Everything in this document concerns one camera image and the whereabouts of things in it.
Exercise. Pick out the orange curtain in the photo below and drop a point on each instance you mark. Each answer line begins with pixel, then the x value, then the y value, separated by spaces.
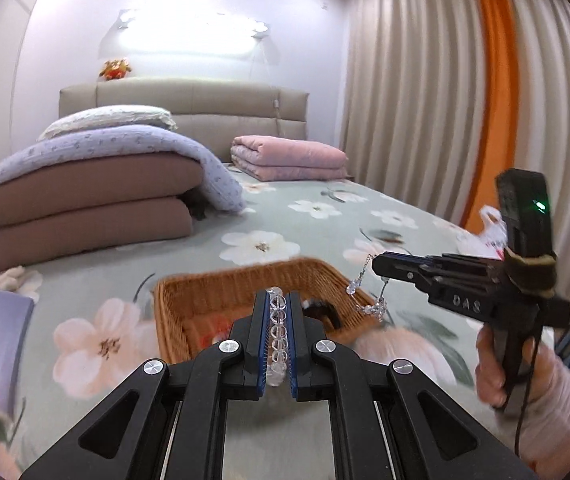
pixel 495 85

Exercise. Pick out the white red plastic bag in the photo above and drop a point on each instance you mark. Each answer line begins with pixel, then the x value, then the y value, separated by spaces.
pixel 487 232

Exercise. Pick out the bright wall light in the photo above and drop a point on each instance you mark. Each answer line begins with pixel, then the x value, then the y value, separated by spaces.
pixel 190 35

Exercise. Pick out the green floral bedspread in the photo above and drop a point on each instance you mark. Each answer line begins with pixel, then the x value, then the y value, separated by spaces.
pixel 115 260

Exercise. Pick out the person's right hand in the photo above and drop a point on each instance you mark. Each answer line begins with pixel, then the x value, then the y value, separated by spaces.
pixel 490 365

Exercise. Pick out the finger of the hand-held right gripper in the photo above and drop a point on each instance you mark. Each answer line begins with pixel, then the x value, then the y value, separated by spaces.
pixel 445 256
pixel 405 272

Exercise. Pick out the folded brown quilt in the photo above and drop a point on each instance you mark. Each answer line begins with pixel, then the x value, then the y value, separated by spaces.
pixel 90 200

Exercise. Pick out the cream plush toy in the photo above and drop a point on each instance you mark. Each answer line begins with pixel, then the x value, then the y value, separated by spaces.
pixel 12 279

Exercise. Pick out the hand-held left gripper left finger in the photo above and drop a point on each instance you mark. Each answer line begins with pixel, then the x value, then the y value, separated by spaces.
pixel 264 340

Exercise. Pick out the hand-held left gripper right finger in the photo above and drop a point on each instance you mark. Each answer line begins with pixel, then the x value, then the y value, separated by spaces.
pixel 292 340

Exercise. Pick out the orange plush toy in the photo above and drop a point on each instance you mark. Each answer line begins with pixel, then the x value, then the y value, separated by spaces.
pixel 115 69

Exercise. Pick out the folded pink quilt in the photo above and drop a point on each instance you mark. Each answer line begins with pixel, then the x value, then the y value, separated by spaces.
pixel 285 157

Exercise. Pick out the beige pleated curtain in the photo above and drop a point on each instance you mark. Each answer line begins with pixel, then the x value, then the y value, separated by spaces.
pixel 405 85

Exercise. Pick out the lilac floral blanket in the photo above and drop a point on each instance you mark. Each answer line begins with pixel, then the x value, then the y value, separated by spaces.
pixel 115 140

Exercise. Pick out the white patterned pillow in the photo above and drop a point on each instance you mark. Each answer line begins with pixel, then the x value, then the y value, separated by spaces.
pixel 110 120

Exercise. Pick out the beige padded headboard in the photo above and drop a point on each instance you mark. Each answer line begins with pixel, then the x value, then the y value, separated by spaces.
pixel 205 100

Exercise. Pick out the brown wicker basket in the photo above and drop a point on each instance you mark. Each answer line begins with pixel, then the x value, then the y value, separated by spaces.
pixel 200 300

